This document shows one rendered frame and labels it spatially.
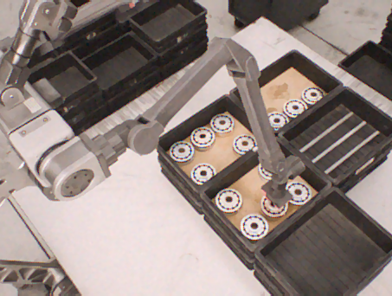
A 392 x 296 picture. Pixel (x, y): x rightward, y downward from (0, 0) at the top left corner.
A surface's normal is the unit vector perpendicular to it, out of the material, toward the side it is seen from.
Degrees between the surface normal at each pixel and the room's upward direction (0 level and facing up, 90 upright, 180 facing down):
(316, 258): 0
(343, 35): 0
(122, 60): 0
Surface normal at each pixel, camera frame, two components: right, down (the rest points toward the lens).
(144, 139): 0.54, 0.25
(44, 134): -0.06, -0.57
